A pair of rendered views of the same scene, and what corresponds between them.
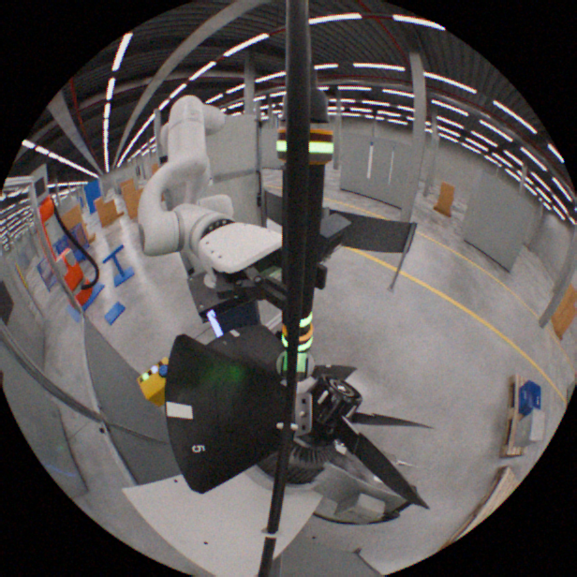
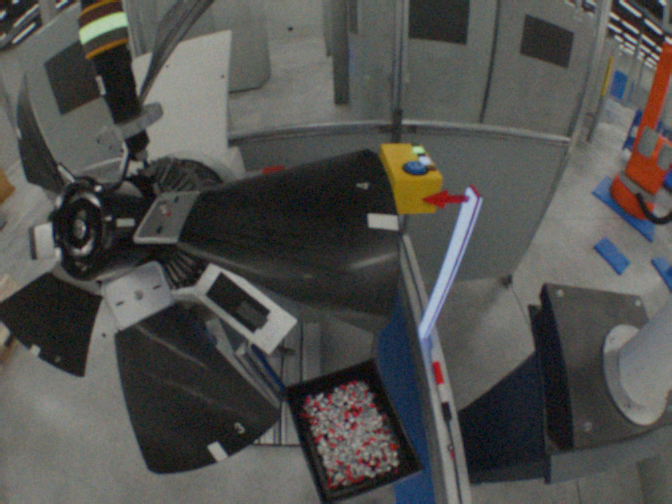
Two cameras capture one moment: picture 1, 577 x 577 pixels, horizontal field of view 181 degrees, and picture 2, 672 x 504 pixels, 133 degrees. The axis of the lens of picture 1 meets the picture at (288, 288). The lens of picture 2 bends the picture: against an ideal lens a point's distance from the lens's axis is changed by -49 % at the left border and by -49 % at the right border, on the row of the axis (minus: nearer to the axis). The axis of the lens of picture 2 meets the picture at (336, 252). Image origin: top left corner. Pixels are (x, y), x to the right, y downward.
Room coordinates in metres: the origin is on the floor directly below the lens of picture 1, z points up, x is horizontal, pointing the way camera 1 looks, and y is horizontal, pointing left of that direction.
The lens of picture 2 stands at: (0.48, -0.03, 1.36)
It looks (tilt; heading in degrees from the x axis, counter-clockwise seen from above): 46 degrees down; 138
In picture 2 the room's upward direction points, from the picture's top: 3 degrees counter-clockwise
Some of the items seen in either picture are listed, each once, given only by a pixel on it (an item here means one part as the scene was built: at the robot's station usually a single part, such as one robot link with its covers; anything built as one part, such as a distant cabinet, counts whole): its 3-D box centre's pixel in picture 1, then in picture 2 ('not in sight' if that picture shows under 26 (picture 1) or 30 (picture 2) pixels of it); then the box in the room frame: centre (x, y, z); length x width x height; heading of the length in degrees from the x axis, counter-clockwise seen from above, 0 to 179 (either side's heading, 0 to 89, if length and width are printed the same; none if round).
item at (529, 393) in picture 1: (530, 399); not in sight; (-0.59, -3.12, 0.25); 0.60 x 0.41 x 0.22; 56
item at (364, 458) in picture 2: not in sight; (350, 435); (0.43, 0.02, 0.83); 0.19 x 0.14 x 0.04; 155
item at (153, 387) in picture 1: (162, 383); (407, 178); (0.19, 0.45, 1.02); 0.16 x 0.10 x 0.11; 139
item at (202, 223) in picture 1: (216, 238); not in sight; (0.28, 0.12, 1.50); 0.09 x 0.03 x 0.08; 139
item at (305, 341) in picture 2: not in sight; (273, 381); (-0.07, 0.02, 0.04); 0.62 x 0.45 x 0.08; 139
